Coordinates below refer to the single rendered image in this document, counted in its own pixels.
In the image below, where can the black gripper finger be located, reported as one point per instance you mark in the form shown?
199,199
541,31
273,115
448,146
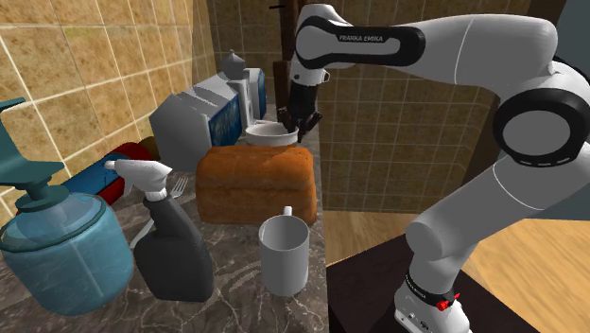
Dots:
286,120
309,125

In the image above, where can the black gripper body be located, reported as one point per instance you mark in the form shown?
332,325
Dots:
303,98

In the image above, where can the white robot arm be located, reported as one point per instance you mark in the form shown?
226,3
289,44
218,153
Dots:
465,50

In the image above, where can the white bowl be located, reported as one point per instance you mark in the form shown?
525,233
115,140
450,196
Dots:
269,133

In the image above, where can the brown bread loaf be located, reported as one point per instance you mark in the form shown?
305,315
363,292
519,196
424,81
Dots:
256,184

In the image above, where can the grey and blue toaster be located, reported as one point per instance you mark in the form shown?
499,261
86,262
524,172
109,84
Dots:
196,122

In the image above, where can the silver fork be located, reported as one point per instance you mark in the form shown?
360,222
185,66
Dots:
177,188

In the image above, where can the grey mug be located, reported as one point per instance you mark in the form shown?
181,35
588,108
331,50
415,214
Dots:
283,258

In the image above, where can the dark robot stand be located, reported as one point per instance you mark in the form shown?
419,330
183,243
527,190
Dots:
364,286

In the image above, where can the black spray bottle white trigger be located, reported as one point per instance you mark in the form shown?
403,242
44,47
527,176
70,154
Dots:
173,249

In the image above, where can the red and blue cylinder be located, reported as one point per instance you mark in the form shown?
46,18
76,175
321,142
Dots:
103,177

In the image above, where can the blue glass soap dispenser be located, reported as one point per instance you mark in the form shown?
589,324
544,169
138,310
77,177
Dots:
60,258

